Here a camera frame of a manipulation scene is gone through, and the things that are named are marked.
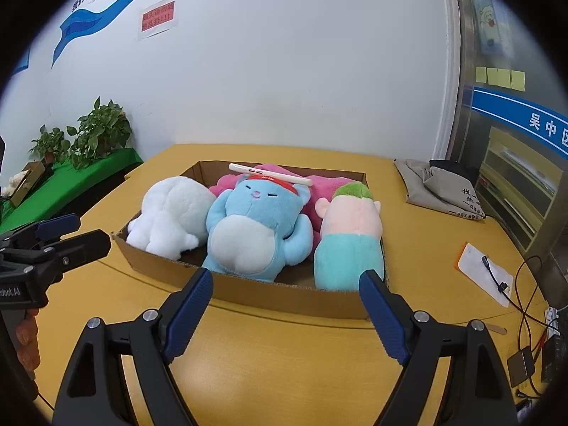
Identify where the red wall notice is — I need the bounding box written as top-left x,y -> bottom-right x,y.
137,0 -> 178,42

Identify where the cartoon sheep poster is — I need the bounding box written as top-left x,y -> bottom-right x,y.
477,0 -> 507,50

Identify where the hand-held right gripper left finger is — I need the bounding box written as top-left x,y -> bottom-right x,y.
52,268 -> 214,426

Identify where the black cloth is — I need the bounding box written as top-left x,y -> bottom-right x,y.
428,159 -> 480,182

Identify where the green haired plush doll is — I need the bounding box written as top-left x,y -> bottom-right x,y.
313,181 -> 385,293

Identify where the white paper sheet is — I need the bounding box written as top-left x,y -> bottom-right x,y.
455,242 -> 515,308

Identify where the pink plush toy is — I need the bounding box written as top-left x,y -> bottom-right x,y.
208,163 -> 356,231

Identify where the person's left hand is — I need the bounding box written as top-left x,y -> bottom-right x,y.
15,308 -> 42,380

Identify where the yellow framed glass panel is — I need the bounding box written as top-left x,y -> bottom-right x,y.
477,126 -> 560,250

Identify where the large potted green plant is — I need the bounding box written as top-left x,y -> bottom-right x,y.
66,96 -> 134,170

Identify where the blue ribbon wall decal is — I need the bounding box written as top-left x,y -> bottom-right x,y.
51,0 -> 387,69

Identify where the white smartphone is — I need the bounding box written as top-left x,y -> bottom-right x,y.
228,163 -> 313,187

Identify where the black cable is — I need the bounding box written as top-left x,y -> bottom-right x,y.
481,255 -> 568,409

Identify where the white panda plush toy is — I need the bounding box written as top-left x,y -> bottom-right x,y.
126,176 -> 216,258

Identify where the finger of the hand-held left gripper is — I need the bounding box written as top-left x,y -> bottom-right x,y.
0,214 -> 81,249
31,229 -> 111,282

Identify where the blue door sign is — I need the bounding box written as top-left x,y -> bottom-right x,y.
471,86 -> 568,160

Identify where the blue plush bear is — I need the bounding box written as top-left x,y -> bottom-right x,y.
202,173 -> 315,282

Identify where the white power strip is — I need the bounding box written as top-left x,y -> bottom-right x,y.
544,305 -> 562,334

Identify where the brown cardboard box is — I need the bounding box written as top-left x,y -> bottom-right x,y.
111,160 -> 391,320

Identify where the white fluffy toy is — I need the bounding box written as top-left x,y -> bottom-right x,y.
2,171 -> 27,198

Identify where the black power adapter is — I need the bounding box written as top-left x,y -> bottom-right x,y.
506,348 -> 537,388

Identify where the small cardboard box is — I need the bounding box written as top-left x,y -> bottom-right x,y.
9,162 -> 48,207

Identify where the small potted green plant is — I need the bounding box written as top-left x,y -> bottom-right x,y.
27,125 -> 72,165

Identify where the grey cloth bag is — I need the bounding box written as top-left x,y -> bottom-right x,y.
394,158 -> 486,222

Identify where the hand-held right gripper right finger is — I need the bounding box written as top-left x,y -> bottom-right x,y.
359,270 -> 519,426

